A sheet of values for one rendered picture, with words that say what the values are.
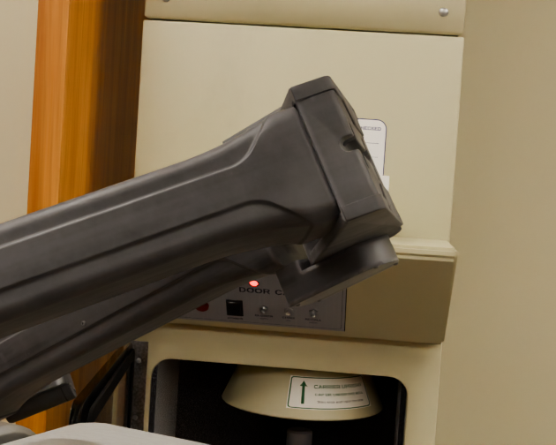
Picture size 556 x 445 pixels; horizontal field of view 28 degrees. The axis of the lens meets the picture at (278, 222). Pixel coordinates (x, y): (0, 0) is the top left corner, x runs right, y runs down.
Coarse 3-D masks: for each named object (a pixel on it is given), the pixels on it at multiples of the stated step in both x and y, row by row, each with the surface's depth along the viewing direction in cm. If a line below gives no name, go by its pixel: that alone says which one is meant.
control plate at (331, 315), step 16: (240, 288) 104; (256, 288) 104; (272, 288) 104; (208, 304) 106; (224, 304) 106; (256, 304) 106; (272, 304) 105; (288, 304) 105; (320, 304) 105; (336, 304) 104; (208, 320) 108; (224, 320) 108; (240, 320) 108; (256, 320) 107; (272, 320) 107; (288, 320) 107; (304, 320) 107; (320, 320) 106; (336, 320) 106
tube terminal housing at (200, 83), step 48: (144, 48) 111; (192, 48) 111; (240, 48) 110; (288, 48) 110; (336, 48) 109; (384, 48) 109; (432, 48) 109; (144, 96) 111; (192, 96) 111; (240, 96) 110; (384, 96) 109; (432, 96) 109; (144, 144) 112; (192, 144) 111; (432, 144) 109; (432, 192) 109; (144, 336) 112; (192, 336) 112; (240, 336) 112; (288, 336) 111; (336, 336) 111; (432, 384) 110; (432, 432) 110
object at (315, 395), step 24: (240, 384) 117; (264, 384) 115; (288, 384) 114; (312, 384) 114; (336, 384) 115; (360, 384) 117; (240, 408) 116; (264, 408) 114; (288, 408) 113; (312, 408) 113; (336, 408) 114; (360, 408) 115
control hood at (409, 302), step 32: (416, 256) 98; (448, 256) 98; (352, 288) 102; (384, 288) 102; (416, 288) 101; (448, 288) 101; (192, 320) 109; (352, 320) 106; (384, 320) 105; (416, 320) 105
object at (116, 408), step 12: (120, 348) 105; (108, 360) 99; (96, 384) 89; (120, 384) 103; (84, 396) 83; (120, 396) 104; (72, 408) 81; (108, 408) 96; (120, 408) 104; (72, 420) 81; (96, 420) 89; (108, 420) 96; (120, 420) 105
